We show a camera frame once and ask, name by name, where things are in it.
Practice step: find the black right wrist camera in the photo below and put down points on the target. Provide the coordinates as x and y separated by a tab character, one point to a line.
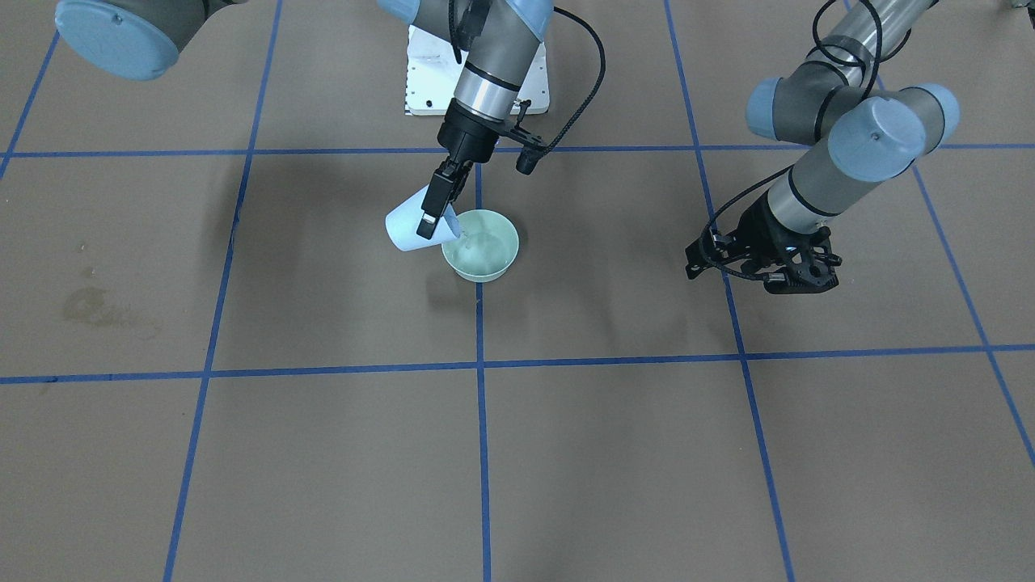
533	147

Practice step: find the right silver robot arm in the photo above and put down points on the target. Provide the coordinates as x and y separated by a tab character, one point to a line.
496	43

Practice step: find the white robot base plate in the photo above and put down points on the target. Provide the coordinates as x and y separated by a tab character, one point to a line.
433	74

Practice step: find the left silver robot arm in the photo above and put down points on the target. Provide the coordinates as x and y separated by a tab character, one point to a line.
857	136

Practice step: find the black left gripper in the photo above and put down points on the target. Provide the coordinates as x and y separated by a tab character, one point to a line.
760	229

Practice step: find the light blue plastic cup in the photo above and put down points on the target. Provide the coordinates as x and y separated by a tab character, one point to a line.
402	224

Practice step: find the mint green bowl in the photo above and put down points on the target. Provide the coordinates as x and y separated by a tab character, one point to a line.
488	246

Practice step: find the brown paper table cover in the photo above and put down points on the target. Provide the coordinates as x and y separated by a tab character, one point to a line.
216	366

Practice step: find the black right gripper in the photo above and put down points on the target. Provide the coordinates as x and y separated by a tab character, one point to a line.
468	137

